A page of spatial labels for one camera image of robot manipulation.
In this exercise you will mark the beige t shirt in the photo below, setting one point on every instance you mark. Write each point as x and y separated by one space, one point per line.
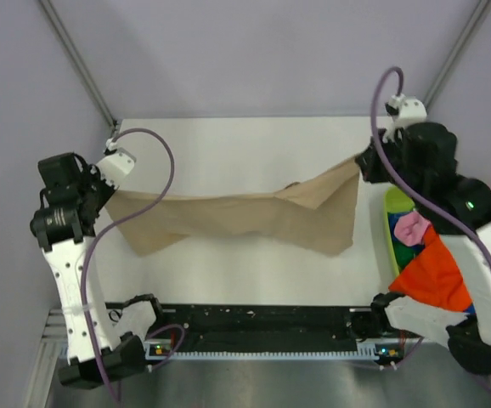
317 214

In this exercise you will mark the aluminium frame post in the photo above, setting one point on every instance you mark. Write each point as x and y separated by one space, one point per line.
458 49
76 60

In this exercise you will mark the right aluminium frame post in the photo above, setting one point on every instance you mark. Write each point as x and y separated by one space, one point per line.
458 49

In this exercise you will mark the dark green t shirt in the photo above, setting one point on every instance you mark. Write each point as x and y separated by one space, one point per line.
405 254

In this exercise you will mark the blue t shirt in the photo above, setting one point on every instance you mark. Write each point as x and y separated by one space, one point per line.
392 218

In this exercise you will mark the green plastic basket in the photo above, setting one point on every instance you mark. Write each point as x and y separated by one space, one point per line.
395 205

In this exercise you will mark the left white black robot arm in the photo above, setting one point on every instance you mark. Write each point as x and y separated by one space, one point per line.
99 350

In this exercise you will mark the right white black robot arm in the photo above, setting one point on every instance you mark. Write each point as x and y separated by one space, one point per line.
460 212

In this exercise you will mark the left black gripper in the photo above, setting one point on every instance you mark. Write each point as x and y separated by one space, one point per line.
89 172

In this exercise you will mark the grey slotted cable duct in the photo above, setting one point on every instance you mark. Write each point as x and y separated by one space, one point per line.
364 351

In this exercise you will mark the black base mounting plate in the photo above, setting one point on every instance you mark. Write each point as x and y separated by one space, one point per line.
261 328

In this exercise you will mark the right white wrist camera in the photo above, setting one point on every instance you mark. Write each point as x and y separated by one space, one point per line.
404 111

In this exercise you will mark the pink t shirt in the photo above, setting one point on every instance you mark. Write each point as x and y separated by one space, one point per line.
411 228

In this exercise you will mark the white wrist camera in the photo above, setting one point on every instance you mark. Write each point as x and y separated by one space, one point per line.
404 111
116 164

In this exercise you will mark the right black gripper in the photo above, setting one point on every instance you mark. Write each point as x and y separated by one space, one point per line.
366 160

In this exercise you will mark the left aluminium frame post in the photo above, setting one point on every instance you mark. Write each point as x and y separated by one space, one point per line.
76 60

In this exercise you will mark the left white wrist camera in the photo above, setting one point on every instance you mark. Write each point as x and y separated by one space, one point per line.
116 164

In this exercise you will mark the orange t shirt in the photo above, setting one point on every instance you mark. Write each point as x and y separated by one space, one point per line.
434 278

